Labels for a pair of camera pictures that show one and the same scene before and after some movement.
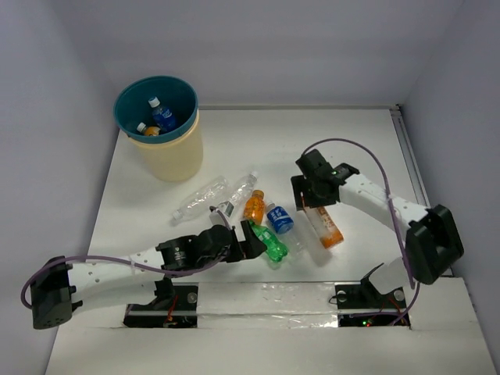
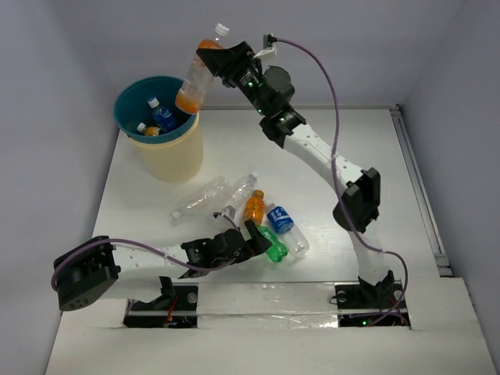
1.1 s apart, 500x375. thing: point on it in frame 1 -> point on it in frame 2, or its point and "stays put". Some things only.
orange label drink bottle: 326,230 -> 199,76
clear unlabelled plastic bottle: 201,201 stays put
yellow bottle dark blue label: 148,130 stays put
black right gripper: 300,184 -> 222,59
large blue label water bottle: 162,116 stays put
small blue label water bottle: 282,223 stays put
